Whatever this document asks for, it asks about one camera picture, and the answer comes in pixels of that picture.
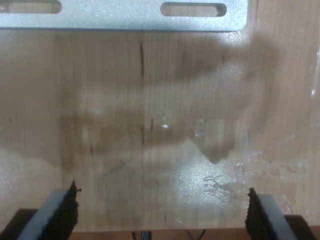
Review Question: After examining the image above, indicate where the silver slotted base plate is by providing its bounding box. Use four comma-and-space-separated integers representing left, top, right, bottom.
0, 0, 248, 32

